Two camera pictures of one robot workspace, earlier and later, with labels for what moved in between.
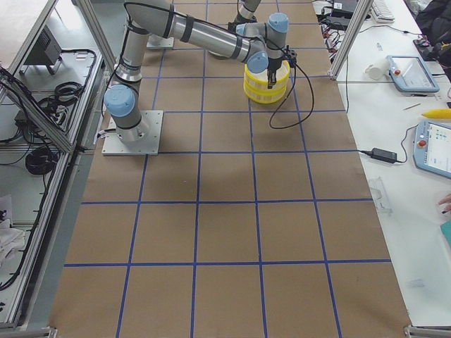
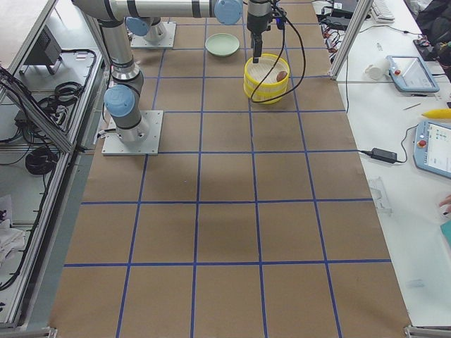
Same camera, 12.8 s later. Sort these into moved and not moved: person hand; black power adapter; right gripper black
Moved: right gripper black
Not moved: black power adapter; person hand
